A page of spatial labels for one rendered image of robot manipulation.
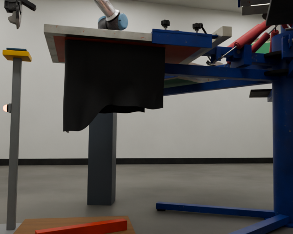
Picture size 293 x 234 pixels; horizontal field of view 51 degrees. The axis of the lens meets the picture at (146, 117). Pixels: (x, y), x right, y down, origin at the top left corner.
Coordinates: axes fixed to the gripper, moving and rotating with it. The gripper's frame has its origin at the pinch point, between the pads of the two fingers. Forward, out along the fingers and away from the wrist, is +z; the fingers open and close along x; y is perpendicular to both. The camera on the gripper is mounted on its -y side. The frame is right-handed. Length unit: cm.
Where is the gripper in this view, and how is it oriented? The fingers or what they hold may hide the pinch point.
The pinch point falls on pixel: (18, 26)
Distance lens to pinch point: 191.3
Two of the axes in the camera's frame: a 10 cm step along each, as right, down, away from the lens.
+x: 2.3, -0.6, -9.7
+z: -0.1, 10.0, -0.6
